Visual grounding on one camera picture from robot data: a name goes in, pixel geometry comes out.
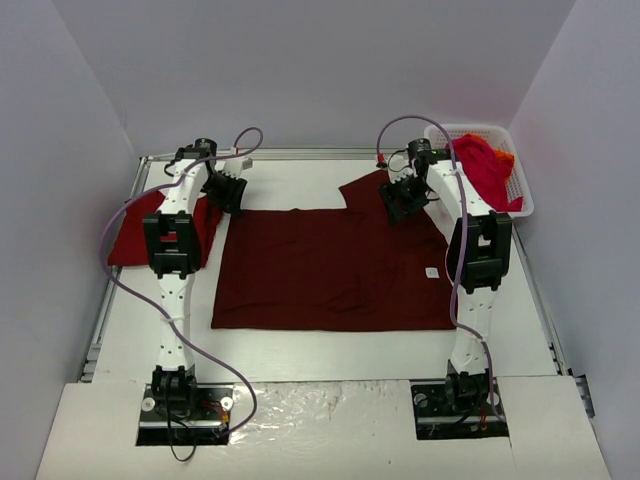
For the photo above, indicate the crimson pink t shirt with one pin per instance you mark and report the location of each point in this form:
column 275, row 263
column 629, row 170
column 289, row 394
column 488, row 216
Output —
column 479, row 164

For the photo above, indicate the orange t shirt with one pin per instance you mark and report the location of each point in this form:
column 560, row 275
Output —
column 506, row 161

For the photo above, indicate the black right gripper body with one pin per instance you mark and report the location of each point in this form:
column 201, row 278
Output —
column 400, row 198

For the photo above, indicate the folded red t shirt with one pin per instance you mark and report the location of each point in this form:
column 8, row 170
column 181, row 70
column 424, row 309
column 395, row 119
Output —
column 129, row 249

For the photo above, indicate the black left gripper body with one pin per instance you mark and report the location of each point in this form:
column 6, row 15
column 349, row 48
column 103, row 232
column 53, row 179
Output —
column 226, row 192

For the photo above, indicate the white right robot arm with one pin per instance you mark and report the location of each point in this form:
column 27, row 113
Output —
column 476, row 261

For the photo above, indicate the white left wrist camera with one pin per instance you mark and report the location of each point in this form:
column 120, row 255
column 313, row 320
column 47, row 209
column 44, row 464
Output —
column 235, row 167

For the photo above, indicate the dark maroon t shirt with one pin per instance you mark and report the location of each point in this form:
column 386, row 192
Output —
column 344, row 270

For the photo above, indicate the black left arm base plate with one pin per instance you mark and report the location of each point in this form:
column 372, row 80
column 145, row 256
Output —
column 207, row 423

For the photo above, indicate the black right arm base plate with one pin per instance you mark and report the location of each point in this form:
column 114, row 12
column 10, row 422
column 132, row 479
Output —
column 436, row 418

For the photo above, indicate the white plastic laundry basket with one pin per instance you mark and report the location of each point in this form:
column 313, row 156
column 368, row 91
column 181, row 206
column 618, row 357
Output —
column 499, row 139

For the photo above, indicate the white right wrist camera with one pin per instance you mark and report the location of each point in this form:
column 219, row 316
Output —
column 396, row 166

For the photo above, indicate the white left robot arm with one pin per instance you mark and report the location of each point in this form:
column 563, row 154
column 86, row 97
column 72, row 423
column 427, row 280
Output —
column 174, row 253

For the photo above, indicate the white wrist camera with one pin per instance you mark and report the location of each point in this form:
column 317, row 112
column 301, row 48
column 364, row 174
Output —
column 396, row 166
column 235, row 167

